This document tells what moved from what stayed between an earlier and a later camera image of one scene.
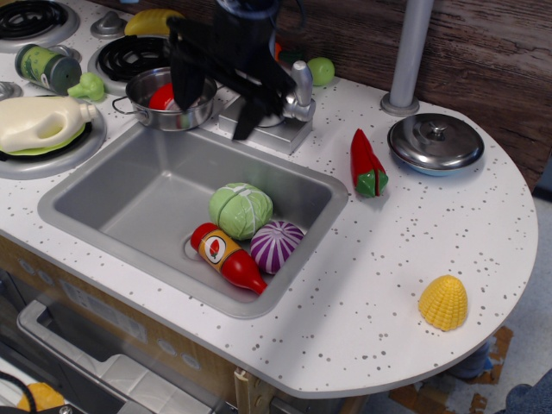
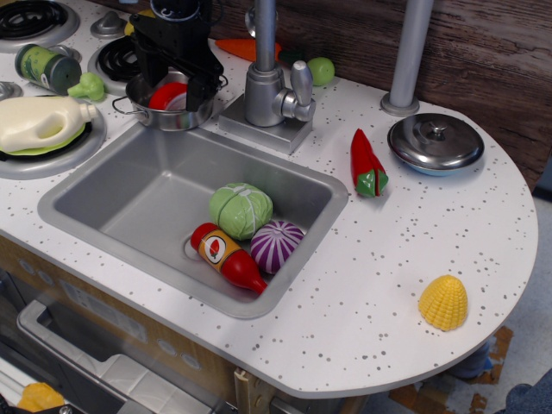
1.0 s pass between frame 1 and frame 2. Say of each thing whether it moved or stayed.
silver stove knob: stayed
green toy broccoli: stayed
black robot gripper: moved
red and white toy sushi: stayed
